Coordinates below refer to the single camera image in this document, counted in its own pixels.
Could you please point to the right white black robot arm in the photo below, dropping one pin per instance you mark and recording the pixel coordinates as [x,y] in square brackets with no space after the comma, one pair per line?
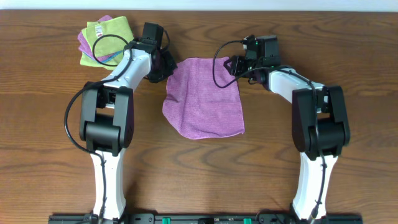
[320,127]

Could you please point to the blue folded cloth in stack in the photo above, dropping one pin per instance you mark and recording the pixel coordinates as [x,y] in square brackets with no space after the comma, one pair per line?
[88,59]

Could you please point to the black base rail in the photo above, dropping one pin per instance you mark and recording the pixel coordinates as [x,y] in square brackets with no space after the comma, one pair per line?
[150,218]

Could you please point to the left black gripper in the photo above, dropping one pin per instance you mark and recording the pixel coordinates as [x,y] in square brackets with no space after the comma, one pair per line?
[168,68]

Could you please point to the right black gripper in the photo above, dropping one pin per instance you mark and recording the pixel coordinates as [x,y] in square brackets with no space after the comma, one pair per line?
[236,65]

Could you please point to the green folded cloth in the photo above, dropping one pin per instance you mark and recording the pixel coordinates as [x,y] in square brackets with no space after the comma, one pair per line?
[117,32]
[114,61]

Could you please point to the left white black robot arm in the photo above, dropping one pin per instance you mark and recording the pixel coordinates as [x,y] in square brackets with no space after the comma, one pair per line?
[107,121]

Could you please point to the bottom green folded cloth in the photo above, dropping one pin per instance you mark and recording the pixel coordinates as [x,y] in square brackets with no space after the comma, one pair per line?
[114,61]

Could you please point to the top green folded cloth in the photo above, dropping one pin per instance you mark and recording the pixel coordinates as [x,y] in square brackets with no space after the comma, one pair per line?
[117,32]

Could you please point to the purple microfiber cloth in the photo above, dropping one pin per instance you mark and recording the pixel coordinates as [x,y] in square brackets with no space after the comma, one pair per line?
[195,105]

